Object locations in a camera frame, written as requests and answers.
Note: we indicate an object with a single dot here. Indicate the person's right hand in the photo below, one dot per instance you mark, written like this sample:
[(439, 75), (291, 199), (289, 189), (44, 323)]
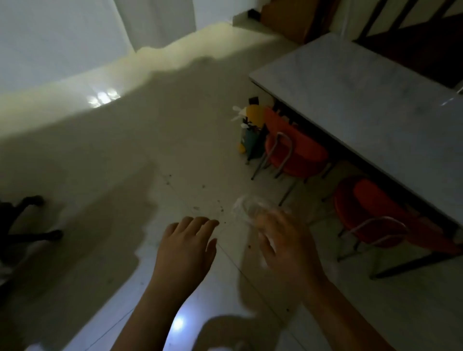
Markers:
[(293, 256)]

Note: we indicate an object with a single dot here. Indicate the red chair with chrome legs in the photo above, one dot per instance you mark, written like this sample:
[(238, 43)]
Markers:
[(369, 202), (300, 155)]

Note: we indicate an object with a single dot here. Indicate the person's right forearm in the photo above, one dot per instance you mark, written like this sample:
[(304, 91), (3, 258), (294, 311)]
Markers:
[(343, 322)]

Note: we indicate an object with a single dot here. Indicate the white curtain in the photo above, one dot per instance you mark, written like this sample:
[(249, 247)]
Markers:
[(72, 36)]

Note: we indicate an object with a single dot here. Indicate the person's left hand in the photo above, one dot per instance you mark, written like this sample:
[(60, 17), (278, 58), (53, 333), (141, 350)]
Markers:
[(184, 260)]

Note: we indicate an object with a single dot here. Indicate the clear bag of fruit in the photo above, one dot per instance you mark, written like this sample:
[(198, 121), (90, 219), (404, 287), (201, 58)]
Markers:
[(246, 206)]

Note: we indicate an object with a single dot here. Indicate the black office chair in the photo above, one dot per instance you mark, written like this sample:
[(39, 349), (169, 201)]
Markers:
[(11, 220)]

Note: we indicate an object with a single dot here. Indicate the white table with black legs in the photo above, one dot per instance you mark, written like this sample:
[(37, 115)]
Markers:
[(379, 108)]

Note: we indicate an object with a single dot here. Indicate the brown wooden furniture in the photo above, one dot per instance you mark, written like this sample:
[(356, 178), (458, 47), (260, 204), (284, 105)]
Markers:
[(296, 18)]

